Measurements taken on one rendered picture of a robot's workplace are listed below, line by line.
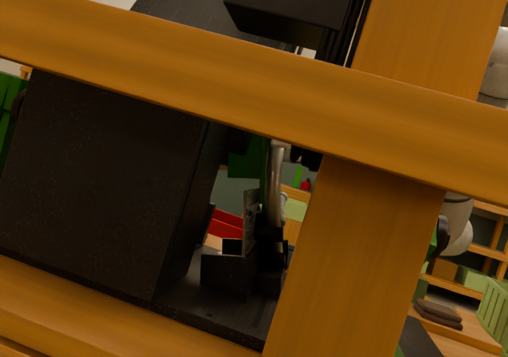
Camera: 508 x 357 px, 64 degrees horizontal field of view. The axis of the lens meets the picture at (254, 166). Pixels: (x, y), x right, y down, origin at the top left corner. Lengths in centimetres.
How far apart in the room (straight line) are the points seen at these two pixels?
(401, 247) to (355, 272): 6
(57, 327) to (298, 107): 41
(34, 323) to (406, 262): 46
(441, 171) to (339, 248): 14
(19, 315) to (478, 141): 57
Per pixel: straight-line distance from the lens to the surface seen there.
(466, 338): 116
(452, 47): 52
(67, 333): 60
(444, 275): 637
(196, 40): 47
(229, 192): 655
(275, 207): 78
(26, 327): 63
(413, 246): 49
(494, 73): 134
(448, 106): 45
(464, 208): 91
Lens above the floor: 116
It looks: 2 degrees down
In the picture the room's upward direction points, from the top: 17 degrees clockwise
